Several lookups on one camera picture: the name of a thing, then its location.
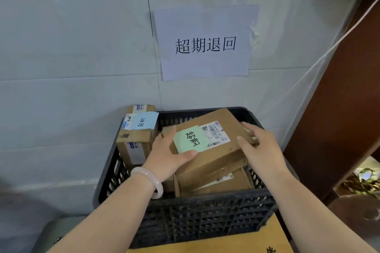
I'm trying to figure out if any brown wooden cabinet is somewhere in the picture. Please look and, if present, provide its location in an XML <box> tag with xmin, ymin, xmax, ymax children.
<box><xmin>283</xmin><ymin>0</ymin><xmax>380</xmax><ymax>203</ymax></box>

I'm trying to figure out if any white cable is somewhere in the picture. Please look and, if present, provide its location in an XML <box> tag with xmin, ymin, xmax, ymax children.
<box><xmin>267</xmin><ymin>0</ymin><xmax>380</xmax><ymax>111</ymax></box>

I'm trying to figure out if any cardboard box black print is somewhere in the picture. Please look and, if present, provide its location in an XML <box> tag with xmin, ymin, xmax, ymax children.
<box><xmin>127</xmin><ymin>214</ymin><xmax>295</xmax><ymax>253</ymax></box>

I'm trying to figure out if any person's right forearm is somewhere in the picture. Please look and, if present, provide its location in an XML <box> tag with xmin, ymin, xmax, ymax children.
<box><xmin>267</xmin><ymin>164</ymin><xmax>378</xmax><ymax>253</ymax></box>

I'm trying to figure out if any white paper sign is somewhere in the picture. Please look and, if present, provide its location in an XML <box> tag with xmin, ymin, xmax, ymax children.
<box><xmin>154</xmin><ymin>4</ymin><xmax>260</xmax><ymax>82</ymax></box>

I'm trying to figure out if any grey metal floor plate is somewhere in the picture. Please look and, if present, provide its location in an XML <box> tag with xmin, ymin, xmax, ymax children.
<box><xmin>32</xmin><ymin>217</ymin><xmax>87</xmax><ymax>253</ymax></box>

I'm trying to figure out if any white jade bracelet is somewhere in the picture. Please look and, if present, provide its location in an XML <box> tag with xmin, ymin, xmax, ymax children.
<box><xmin>130</xmin><ymin>166</ymin><xmax>164</xmax><ymax>200</ymax></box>

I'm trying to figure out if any person's left forearm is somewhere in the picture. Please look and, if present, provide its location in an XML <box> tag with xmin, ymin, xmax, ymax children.
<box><xmin>49</xmin><ymin>177</ymin><xmax>158</xmax><ymax>253</ymax></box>

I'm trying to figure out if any person's right hand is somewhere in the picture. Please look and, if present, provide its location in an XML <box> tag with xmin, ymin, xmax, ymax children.
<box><xmin>236</xmin><ymin>121</ymin><xmax>288</xmax><ymax>179</ymax></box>

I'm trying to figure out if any gold foil ornament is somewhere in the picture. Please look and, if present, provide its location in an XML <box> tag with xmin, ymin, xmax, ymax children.
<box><xmin>344</xmin><ymin>168</ymin><xmax>380</xmax><ymax>200</ymax></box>

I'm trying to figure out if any person's left hand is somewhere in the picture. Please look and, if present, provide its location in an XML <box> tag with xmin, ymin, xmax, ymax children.
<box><xmin>142</xmin><ymin>125</ymin><xmax>197</xmax><ymax>184</ymax></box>

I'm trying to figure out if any black plastic crate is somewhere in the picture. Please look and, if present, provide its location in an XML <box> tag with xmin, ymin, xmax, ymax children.
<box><xmin>92</xmin><ymin>107</ymin><xmax>279</xmax><ymax>249</ymax></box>

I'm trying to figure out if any cardboard box blue tape note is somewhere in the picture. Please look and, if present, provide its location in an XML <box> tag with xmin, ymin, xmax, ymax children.
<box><xmin>116</xmin><ymin>104</ymin><xmax>160</xmax><ymax>167</ymax></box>

